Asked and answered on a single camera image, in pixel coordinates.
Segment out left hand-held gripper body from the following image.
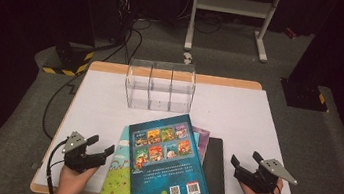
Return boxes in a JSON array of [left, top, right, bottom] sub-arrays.
[[59, 128, 111, 177]]

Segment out black notebook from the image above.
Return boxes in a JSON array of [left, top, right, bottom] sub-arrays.
[[198, 136, 235, 194]]

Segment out black yellow striped stand base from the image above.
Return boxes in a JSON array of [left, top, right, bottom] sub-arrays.
[[41, 38, 96, 80]]

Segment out person's left hand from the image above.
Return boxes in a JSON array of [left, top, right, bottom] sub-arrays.
[[54, 162, 99, 194]]

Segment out small red object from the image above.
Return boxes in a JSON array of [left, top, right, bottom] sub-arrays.
[[283, 26, 298, 41]]

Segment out purple book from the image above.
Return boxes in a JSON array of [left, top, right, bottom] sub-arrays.
[[187, 125, 212, 166]]

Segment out small white floor fitting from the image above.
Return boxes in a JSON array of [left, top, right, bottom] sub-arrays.
[[182, 51, 194, 66]]

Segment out light blue animal picture book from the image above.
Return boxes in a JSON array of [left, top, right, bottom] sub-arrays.
[[99, 123, 201, 194]]

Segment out dark computer equipment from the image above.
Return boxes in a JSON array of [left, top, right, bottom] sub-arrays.
[[108, 0, 140, 45]]

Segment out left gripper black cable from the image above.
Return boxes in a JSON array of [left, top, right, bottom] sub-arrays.
[[42, 137, 69, 194]]

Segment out clear acrylic book rack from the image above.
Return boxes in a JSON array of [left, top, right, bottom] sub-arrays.
[[121, 55, 199, 117]]

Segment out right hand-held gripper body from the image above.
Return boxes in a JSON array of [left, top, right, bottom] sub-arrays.
[[231, 154, 300, 194]]

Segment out white metal stand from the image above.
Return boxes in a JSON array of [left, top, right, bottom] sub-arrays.
[[183, 0, 283, 65]]

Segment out black floor cable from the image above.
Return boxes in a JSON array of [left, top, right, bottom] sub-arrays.
[[40, 67, 87, 143]]

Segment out dark blue picture book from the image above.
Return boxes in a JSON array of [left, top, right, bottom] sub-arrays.
[[119, 106, 221, 194]]

